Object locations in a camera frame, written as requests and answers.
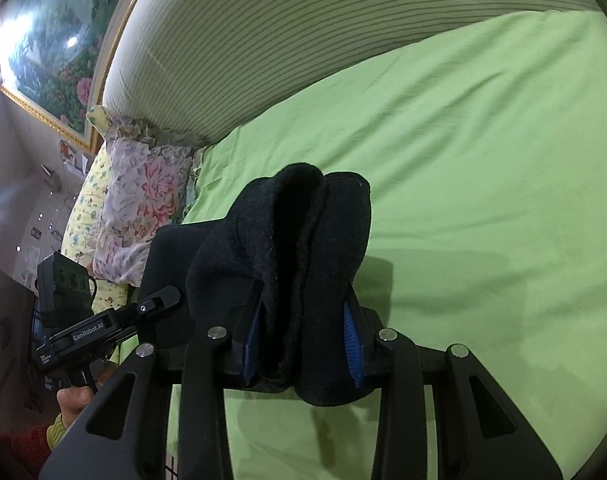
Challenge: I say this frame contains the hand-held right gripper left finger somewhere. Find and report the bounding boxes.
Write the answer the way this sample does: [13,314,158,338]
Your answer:
[38,280,265,480]

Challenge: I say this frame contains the person's left hand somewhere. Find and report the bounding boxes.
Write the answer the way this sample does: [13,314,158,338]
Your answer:
[56,366,118,429]

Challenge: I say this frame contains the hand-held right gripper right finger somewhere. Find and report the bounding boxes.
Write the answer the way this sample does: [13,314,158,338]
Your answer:
[342,294,570,480]

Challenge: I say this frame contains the dark cabinet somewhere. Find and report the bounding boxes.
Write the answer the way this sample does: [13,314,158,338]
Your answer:
[0,266,47,413]

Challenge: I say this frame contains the gold framed floral painting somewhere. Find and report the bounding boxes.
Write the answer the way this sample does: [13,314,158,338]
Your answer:
[0,0,165,155]

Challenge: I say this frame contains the pink floral pillow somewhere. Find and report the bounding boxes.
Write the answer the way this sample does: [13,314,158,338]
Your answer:
[90,114,208,287]

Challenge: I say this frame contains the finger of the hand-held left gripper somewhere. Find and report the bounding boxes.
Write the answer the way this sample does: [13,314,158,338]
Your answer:
[115,284,183,337]

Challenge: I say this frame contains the striped padded headboard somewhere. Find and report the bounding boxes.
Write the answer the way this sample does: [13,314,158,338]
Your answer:
[102,0,607,147]

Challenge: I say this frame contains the yellow patterned pillow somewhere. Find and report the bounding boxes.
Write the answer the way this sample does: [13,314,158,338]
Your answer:
[60,104,135,317]

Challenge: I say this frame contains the black pants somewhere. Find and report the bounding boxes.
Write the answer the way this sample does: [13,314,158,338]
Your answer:
[135,162,373,408]

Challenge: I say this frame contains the person's left forearm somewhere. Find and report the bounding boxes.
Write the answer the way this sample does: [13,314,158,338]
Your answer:
[0,411,68,480]

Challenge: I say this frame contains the green bed sheet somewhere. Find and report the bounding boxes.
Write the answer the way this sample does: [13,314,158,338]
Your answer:
[106,9,607,480]

